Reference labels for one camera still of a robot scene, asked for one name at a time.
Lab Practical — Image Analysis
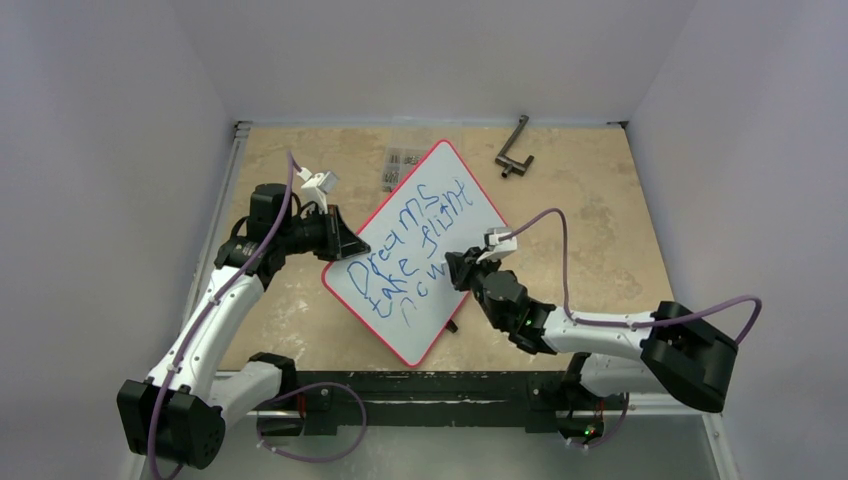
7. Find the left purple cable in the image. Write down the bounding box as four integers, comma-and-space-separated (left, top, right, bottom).
145, 149, 305, 480

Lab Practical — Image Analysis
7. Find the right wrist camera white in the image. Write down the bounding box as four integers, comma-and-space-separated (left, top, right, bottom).
476, 227, 518, 263

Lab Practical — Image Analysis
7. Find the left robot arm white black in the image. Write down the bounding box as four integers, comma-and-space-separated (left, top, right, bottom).
117, 183, 371, 469

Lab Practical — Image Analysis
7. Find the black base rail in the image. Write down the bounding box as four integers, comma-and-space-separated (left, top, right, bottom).
255, 371, 625, 437

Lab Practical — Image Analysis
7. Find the aluminium frame rail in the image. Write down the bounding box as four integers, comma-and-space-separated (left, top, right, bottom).
135, 121, 253, 480

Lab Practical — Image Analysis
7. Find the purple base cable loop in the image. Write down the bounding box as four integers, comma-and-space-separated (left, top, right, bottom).
256, 381, 368, 464

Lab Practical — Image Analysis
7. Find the whiteboard with red frame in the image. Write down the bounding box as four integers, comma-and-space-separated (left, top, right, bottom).
322, 140, 506, 367

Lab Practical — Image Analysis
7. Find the clear plastic screw box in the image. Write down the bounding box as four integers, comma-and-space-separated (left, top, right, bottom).
380, 117, 462, 192

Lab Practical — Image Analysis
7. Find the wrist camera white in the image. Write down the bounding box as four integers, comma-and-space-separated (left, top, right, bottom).
297, 167, 339, 214
476, 227, 518, 263

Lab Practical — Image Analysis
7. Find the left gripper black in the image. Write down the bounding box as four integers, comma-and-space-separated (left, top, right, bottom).
278, 204, 367, 262

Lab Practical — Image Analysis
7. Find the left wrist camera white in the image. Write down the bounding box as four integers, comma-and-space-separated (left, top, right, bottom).
297, 167, 339, 214

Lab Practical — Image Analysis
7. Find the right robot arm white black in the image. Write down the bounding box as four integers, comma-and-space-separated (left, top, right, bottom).
445, 247, 738, 413

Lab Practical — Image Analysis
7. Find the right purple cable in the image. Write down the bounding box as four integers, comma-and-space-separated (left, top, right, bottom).
503, 207, 763, 347

